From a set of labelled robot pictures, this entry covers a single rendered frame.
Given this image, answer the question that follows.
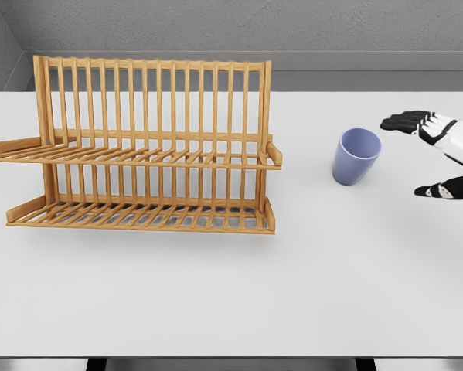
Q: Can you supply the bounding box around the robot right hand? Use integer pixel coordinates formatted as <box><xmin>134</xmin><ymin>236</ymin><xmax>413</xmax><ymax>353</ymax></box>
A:
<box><xmin>380</xmin><ymin>111</ymin><xmax>463</xmax><ymax>201</ymax></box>

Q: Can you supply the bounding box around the wooden two-tier dish rack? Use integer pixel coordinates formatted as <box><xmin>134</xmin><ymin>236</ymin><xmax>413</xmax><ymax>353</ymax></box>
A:
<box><xmin>0</xmin><ymin>54</ymin><xmax>284</xmax><ymax>234</ymax></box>

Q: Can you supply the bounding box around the lavender blue cup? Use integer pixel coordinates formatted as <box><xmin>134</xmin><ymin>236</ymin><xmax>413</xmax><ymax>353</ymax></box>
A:
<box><xmin>332</xmin><ymin>128</ymin><xmax>383</xmax><ymax>187</ymax></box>

